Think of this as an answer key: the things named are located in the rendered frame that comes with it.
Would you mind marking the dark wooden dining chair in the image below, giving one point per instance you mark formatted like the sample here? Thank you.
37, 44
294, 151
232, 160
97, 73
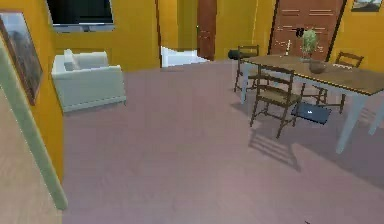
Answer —
276, 95
248, 53
348, 60

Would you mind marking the black round bin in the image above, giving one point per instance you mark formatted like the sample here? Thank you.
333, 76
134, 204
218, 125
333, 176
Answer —
233, 54

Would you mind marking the brown open room door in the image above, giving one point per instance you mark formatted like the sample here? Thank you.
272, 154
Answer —
206, 26

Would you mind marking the white armchair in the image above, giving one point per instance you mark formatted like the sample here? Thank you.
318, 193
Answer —
90, 83

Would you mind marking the dark blue laptop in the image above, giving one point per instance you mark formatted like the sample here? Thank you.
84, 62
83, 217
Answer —
311, 113

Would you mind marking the brown bowl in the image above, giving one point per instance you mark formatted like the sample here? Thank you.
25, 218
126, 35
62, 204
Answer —
317, 66

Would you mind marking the white cushion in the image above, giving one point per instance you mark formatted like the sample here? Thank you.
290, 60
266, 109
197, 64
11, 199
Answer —
68, 60

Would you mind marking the green house plant in vase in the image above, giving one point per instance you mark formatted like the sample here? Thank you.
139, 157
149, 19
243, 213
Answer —
309, 43

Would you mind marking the brown panelled room door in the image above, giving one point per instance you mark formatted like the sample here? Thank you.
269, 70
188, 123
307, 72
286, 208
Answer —
306, 20

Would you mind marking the black television set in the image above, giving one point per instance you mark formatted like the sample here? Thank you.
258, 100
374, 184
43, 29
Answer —
80, 11

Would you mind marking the wooden dining table white legs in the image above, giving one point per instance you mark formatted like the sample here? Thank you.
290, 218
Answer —
350, 78

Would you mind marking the framed landscape picture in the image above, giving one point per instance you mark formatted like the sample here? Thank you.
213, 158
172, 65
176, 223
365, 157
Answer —
22, 50

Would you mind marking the small framed wall picture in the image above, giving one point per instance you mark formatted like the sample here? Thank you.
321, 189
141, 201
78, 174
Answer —
366, 4

